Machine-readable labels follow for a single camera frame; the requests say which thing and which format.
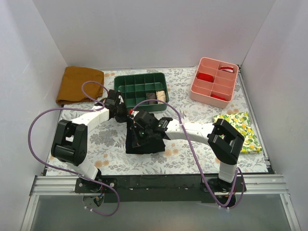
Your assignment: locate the beige rolled underwear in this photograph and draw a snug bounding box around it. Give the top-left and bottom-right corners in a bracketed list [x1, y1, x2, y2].
[156, 90, 167, 103]

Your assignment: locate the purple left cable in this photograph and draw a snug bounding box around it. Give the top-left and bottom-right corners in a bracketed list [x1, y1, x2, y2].
[28, 81, 120, 217]

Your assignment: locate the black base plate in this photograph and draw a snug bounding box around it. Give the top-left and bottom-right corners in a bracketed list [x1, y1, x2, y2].
[75, 174, 246, 203]

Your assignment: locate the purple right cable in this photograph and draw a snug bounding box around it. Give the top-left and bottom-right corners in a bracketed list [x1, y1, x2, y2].
[131, 100, 245, 209]

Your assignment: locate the black underwear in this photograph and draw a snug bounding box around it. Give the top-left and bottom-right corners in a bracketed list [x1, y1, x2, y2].
[125, 119, 165, 154]

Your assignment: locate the red cloth front compartment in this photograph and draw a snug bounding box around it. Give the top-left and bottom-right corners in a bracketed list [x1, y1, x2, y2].
[211, 94, 227, 101]

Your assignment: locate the green divided organizer box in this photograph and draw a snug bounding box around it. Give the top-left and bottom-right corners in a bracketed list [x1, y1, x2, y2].
[114, 72, 169, 112]

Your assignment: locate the aluminium frame rail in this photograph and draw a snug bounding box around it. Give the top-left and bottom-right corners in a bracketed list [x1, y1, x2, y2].
[21, 174, 300, 231]

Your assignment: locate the purple cable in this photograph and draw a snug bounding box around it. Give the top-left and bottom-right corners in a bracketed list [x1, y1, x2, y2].
[131, 100, 245, 209]
[28, 81, 120, 217]

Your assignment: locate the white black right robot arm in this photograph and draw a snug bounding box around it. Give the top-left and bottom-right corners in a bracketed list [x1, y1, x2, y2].
[126, 114, 244, 191]

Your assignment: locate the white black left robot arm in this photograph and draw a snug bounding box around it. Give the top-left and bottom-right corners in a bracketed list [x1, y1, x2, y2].
[51, 103, 128, 193]

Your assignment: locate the brown folded cloth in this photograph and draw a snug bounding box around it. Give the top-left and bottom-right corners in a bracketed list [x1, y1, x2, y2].
[56, 66, 104, 105]

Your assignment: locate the pink divided organizer box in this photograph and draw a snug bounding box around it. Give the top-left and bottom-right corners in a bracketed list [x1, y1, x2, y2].
[190, 57, 239, 109]

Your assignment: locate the grey rolled underwear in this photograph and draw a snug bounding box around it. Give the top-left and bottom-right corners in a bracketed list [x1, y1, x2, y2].
[146, 92, 157, 105]

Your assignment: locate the lemon print folded cloth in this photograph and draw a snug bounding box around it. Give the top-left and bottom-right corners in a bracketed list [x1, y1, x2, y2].
[213, 112, 263, 154]

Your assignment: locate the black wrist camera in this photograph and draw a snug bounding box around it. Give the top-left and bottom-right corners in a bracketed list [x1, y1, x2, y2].
[131, 110, 158, 127]
[104, 90, 124, 107]

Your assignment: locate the floral patterned table mat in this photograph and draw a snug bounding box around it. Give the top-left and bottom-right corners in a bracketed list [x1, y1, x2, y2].
[45, 66, 269, 175]

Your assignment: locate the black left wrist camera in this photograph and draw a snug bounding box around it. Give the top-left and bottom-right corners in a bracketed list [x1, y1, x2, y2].
[104, 90, 124, 107]

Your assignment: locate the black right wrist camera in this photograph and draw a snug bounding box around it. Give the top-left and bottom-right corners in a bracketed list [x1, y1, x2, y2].
[131, 110, 158, 127]

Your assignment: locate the red white rolled cloth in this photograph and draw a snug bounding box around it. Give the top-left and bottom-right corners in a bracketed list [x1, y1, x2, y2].
[219, 65, 234, 73]

